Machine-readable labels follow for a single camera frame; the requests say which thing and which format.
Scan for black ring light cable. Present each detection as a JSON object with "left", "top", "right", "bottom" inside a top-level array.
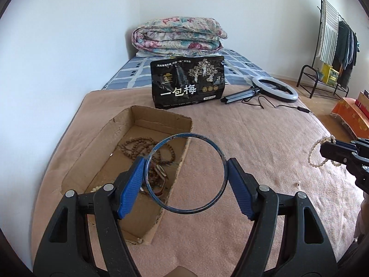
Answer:
[{"left": 241, "top": 95, "right": 312, "bottom": 114}]

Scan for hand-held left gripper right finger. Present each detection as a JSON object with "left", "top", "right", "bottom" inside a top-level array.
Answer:
[{"left": 226, "top": 158, "right": 338, "bottom": 277}]

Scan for yellow box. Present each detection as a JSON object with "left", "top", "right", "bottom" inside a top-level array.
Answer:
[{"left": 321, "top": 63, "right": 340, "bottom": 85}]

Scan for red brown box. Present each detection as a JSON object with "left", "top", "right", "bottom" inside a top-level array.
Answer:
[{"left": 355, "top": 90, "right": 369, "bottom": 111}]

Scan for black snack bag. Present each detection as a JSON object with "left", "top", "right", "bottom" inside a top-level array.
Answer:
[{"left": 150, "top": 55, "right": 226, "bottom": 110}]

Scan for black folded tripod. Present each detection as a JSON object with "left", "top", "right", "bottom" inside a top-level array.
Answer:
[{"left": 220, "top": 88, "right": 261, "bottom": 104}]

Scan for folded floral quilt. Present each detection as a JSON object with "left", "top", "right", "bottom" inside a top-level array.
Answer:
[{"left": 132, "top": 17, "right": 228, "bottom": 57}]

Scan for dark wooden bead bracelet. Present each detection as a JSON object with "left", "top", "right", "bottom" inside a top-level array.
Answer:
[{"left": 146, "top": 164, "right": 169, "bottom": 198}]

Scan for orange patterned cloth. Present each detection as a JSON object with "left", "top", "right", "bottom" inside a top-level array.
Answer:
[{"left": 331, "top": 97, "right": 369, "bottom": 139}]

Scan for dark hanging clothes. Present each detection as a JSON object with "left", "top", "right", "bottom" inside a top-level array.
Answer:
[{"left": 331, "top": 20, "right": 360, "bottom": 88}]

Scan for pink blanket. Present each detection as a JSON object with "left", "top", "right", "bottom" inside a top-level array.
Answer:
[{"left": 30, "top": 88, "right": 365, "bottom": 277}]

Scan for dark blue thin bangle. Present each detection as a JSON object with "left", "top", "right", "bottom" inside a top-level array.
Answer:
[{"left": 145, "top": 133, "right": 229, "bottom": 216}]

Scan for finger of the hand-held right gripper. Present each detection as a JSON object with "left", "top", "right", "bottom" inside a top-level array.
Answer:
[
  {"left": 319, "top": 142, "right": 357, "bottom": 167},
  {"left": 327, "top": 135, "right": 361, "bottom": 151}
]

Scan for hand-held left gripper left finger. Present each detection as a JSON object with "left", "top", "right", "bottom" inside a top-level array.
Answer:
[{"left": 33, "top": 156, "right": 147, "bottom": 277}]

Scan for brown flat card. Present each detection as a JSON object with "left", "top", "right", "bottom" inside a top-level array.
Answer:
[{"left": 169, "top": 265, "right": 202, "bottom": 277}]

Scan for long brown wooden bead necklace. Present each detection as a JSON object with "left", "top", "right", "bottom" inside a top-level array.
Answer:
[{"left": 117, "top": 136, "right": 175, "bottom": 166}]

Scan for cardboard box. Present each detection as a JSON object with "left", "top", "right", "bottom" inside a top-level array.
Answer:
[{"left": 61, "top": 105, "right": 193, "bottom": 246}]

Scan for white bead bracelet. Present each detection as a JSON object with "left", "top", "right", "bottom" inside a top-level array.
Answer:
[{"left": 307, "top": 135, "right": 342, "bottom": 168}]

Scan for striped hanging towel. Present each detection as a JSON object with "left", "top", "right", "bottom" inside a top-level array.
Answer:
[{"left": 318, "top": 0, "right": 341, "bottom": 62}]

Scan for blue checked bedsheet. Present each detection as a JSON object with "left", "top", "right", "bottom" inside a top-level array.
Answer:
[{"left": 101, "top": 48, "right": 273, "bottom": 90}]

